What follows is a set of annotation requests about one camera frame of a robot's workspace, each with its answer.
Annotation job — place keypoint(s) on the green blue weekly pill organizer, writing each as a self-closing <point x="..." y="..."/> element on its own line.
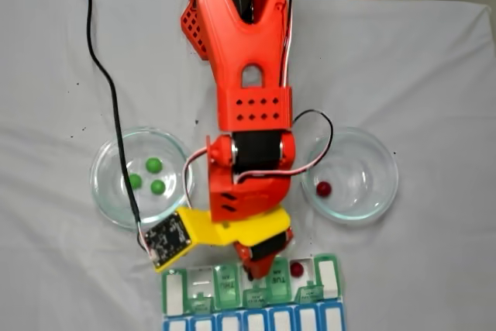
<point x="252" y="317"/>

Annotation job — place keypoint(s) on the red round pill ball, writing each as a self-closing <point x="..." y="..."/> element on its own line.
<point x="324" y="188"/>
<point x="296" y="268"/>

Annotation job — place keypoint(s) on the round clear glass bowl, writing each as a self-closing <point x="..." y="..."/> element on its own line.
<point x="170" y="141"/>
<point x="372" y="160"/>

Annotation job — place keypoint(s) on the green round pill ball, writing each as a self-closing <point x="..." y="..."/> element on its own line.
<point x="136" y="181"/>
<point x="157" y="187"/>
<point x="153" y="164"/>

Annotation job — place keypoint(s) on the white tablecloth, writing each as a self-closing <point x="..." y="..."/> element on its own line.
<point x="58" y="269"/>

